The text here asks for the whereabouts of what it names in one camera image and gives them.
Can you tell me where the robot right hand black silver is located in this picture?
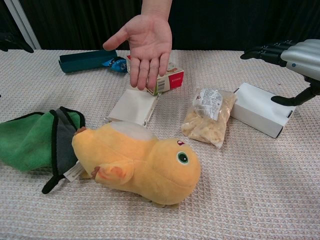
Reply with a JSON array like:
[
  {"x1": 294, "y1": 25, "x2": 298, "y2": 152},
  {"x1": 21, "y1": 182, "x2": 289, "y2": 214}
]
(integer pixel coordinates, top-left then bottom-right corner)
[{"x1": 240, "y1": 38, "x2": 320, "y2": 107}]

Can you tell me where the robot left hand black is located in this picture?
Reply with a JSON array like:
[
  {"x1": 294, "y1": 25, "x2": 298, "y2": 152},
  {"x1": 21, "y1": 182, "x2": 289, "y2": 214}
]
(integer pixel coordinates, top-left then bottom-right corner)
[{"x1": 0, "y1": 31, "x2": 35, "y2": 54}]

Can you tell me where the person's bare hand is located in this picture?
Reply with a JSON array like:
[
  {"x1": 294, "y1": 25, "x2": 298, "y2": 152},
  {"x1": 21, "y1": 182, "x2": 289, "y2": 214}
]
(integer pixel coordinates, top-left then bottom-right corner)
[{"x1": 102, "y1": 14, "x2": 173, "y2": 91}]

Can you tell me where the clear bag of beige snacks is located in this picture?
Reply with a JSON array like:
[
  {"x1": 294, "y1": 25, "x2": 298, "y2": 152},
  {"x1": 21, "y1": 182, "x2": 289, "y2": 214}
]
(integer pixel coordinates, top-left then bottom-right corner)
[{"x1": 181, "y1": 87, "x2": 238, "y2": 149}]

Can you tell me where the person's bare forearm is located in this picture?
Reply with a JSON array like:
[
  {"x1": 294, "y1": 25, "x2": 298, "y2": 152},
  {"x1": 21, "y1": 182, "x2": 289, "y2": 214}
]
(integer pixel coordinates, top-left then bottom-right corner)
[{"x1": 139, "y1": 0, "x2": 174, "y2": 19}]

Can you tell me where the blue foil wrapper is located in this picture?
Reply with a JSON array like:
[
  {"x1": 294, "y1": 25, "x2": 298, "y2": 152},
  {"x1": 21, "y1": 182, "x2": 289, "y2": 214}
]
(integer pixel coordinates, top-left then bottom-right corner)
[{"x1": 101, "y1": 56, "x2": 129, "y2": 74}]

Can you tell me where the red white green carton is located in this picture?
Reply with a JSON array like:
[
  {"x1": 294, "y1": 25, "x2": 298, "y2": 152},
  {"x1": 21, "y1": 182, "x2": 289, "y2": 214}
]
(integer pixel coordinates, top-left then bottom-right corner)
[{"x1": 125, "y1": 54, "x2": 185, "y2": 97}]

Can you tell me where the flat white box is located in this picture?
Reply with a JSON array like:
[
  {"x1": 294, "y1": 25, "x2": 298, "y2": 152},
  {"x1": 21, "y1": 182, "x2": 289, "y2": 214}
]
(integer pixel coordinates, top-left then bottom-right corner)
[{"x1": 107, "y1": 88, "x2": 161, "y2": 129}]

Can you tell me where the long teal box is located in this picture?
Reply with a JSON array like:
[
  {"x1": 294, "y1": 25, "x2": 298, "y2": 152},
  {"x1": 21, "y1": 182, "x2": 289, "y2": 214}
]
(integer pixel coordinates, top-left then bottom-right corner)
[{"x1": 58, "y1": 48, "x2": 118, "y2": 74}]

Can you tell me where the white cardboard box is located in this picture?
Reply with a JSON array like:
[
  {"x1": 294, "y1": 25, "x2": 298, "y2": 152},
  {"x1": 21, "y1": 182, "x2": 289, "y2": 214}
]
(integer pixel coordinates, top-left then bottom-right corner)
[{"x1": 229, "y1": 82, "x2": 297, "y2": 139}]

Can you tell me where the green grey cloth black trim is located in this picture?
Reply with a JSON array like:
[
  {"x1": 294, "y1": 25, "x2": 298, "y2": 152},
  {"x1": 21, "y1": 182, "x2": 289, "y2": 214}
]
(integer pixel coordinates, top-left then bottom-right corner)
[{"x1": 0, "y1": 106, "x2": 86, "y2": 195}]

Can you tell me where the yellow plush duck toy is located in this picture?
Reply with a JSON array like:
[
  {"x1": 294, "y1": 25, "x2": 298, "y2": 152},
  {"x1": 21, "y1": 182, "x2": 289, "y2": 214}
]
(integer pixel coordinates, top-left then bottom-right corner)
[{"x1": 71, "y1": 121, "x2": 202, "y2": 209}]

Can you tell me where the beige woven tablecloth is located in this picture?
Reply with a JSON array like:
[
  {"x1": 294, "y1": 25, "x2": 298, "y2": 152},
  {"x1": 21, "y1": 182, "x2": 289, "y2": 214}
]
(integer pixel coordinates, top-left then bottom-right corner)
[{"x1": 0, "y1": 48, "x2": 320, "y2": 240}]

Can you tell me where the white metal frame post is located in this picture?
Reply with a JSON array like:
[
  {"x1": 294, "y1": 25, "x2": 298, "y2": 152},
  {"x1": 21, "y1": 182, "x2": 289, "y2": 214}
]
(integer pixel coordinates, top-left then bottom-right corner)
[{"x1": 3, "y1": 0, "x2": 42, "y2": 50}]

